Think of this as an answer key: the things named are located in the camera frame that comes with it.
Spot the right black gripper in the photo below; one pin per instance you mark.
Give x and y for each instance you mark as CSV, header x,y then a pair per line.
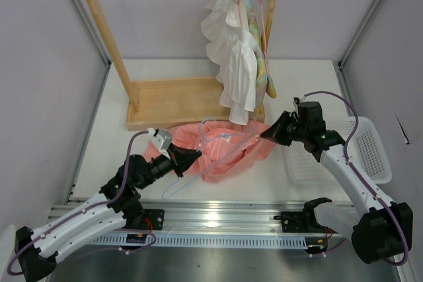
x,y
275,133

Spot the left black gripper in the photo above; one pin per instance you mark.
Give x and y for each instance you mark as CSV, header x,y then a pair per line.
x,y
179,157

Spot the pink pleated skirt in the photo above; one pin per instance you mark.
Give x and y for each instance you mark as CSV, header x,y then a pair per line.
x,y
224,153

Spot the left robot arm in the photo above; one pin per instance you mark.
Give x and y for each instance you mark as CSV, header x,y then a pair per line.
x,y
116,206

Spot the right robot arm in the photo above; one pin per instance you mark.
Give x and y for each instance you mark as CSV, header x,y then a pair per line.
x,y
383,230

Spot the pastel floral garment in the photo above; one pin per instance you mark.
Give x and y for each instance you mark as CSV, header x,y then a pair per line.
x,y
264,82

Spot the wooden clothes rack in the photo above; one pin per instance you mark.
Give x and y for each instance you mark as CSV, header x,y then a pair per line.
x,y
167,102

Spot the white plastic basket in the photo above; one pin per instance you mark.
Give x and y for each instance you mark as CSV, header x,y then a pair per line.
x,y
365,149

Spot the white ruffled garment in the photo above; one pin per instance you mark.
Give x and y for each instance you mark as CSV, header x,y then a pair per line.
x,y
232,47

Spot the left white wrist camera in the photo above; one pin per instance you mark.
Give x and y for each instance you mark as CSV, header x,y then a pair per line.
x,y
161,139

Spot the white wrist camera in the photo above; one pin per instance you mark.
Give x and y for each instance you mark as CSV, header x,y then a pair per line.
x,y
298,100
161,139

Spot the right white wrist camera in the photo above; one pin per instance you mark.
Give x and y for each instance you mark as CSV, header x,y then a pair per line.
x,y
298,100

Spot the aluminium mounting rail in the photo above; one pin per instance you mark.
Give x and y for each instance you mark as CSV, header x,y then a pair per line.
x,y
221,217

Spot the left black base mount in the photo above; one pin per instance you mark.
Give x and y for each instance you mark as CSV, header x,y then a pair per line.
x,y
153,219

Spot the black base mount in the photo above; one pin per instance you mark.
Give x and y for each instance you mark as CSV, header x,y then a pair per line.
x,y
153,219
300,222

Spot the slotted cable duct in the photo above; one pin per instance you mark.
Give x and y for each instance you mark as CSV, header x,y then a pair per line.
x,y
273,241

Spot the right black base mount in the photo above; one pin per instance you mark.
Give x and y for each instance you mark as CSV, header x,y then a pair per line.
x,y
300,222

